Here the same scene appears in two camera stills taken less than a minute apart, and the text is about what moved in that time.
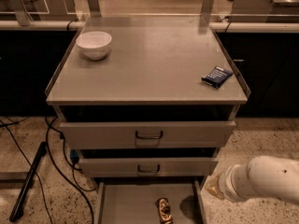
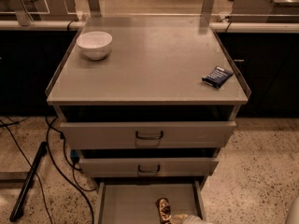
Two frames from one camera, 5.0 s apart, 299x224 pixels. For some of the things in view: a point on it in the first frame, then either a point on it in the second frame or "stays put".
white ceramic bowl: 93,45 stays put
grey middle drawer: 149,167 stays put
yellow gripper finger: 212,185 → 178,218
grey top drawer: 146,134 stays put
